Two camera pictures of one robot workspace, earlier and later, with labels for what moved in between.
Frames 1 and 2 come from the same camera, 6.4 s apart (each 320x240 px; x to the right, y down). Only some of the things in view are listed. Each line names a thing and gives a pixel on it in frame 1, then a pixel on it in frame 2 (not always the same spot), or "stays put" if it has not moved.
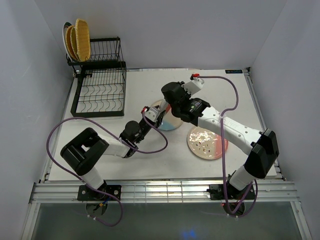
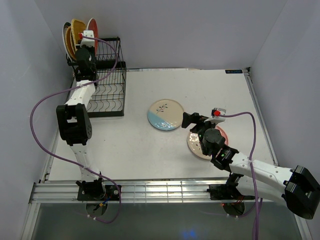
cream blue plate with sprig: x=169 y=120 stays put
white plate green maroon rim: x=65 y=26 stays put
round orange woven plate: x=68 y=42 stays put
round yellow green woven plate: x=73 y=42 stays put
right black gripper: x=186 y=92 → x=196 y=119
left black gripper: x=157 y=123 → x=90 y=48
